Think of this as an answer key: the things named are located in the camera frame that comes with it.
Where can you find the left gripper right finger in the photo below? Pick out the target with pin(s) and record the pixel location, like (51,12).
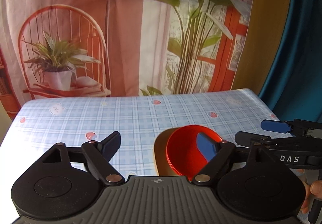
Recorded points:
(218,156)

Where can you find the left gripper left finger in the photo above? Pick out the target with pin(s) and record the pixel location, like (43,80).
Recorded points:
(97,156)

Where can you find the red round bowl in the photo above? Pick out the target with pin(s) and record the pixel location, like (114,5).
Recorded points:
(190,148)

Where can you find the green square plate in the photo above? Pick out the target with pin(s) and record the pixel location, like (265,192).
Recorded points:
(159,148)

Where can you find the person's right hand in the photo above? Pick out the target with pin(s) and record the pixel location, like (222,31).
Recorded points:
(315,189)

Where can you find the blue plaid tablecloth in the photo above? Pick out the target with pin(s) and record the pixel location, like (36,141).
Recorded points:
(41,123)

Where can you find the teal blue curtain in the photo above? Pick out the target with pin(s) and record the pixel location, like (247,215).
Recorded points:
(292,88)

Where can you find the printed room backdrop cloth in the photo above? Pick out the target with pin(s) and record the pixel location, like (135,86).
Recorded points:
(118,48)

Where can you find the yellow wooden panel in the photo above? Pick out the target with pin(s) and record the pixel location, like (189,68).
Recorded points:
(266,25)

